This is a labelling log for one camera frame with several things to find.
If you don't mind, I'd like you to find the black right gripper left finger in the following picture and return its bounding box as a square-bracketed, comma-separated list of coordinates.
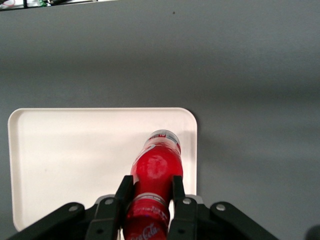
[7, 175, 136, 240]

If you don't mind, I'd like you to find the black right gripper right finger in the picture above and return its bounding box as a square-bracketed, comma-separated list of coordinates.
[167, 175, 280, 240]

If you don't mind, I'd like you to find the red coke bottle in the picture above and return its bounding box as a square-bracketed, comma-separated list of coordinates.
[122, 129, 182, 240]

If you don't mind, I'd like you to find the white plastic tray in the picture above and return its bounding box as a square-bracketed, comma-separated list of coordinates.
[7, 107, 198, 232]

